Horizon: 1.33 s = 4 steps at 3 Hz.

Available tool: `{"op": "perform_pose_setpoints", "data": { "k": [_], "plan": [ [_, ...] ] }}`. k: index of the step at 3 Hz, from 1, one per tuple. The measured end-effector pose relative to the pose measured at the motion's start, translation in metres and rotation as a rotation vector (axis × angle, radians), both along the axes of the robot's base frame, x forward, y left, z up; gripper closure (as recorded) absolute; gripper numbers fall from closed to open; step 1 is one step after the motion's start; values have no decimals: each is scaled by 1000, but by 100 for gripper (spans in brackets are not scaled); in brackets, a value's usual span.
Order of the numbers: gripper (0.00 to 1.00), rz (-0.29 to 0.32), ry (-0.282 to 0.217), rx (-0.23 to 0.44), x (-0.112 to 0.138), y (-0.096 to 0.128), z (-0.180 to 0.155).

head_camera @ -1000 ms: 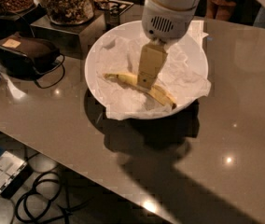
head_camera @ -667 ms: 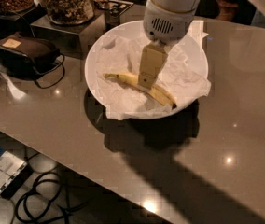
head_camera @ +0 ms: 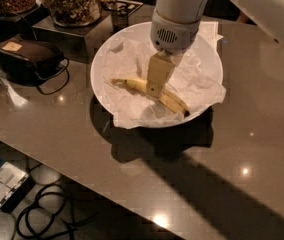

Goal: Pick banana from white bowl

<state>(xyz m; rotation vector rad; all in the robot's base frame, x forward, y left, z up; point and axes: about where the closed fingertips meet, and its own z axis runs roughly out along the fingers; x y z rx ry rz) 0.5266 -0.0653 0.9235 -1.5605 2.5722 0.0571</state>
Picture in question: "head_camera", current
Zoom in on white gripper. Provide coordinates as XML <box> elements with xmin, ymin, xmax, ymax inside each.
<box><xmin>146</xmin><ymin>9</ymin><xmax>200</xmax><ymax>98</ymax></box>

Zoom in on yellow banana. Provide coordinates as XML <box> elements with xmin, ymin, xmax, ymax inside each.
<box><xmin>110</xmin><ymin>78</ymin><xmax>190</xmax><ymax>117</ymax></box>

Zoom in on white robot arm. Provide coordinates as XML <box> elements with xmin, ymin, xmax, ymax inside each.
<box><xmin>146</xmin><ymin>0</ymin><xmax>284</xmax><ymax>97</ymax></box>

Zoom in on black cables on floor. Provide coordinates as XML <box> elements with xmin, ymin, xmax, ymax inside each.
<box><xmin>0</xmin><ymin>133</ymin><xmax>100</xmax><ymax>240</ymax></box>

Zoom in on white box on floor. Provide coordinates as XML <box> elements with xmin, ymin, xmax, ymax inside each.
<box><xmin>0</xmin><ymin>162</ymin><xmax>29</xmax><ymax>210</ymax></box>

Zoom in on dark tray with pattern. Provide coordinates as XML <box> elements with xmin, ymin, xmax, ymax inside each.
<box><xmin>102</xmin><ymin>0</ymin><xmax>143</xmax><ymax>18</ymax></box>

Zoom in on glass jar of granola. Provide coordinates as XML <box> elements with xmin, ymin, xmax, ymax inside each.
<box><xmin>45</xmin><ymin>0</ymin><xmax>101</xmax><ymax>27</ymax></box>

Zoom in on white bowl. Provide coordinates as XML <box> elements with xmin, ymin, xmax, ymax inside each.
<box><xmin>90</xmin><ymin>20</ymin><xmax>224</xmax><ymax>129</ymax></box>

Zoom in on crumpled white paper liner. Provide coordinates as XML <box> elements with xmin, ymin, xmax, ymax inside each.
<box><xmin>100</xmin><ymin>20</ymin><xmax>227</xmax><ymax>130</ymax></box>

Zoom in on black cable on table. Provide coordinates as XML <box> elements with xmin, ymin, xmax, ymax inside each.
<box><xmin>35</xmin><ymin>57</ymin><xmax>71</xmax><ymax>96</ymax></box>

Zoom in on dark metal pedestal box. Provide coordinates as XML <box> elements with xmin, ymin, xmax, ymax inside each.
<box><xmin>33</xmin><ymin>11</ymin><xmax>113</xmax><ymax>63</ymax></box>

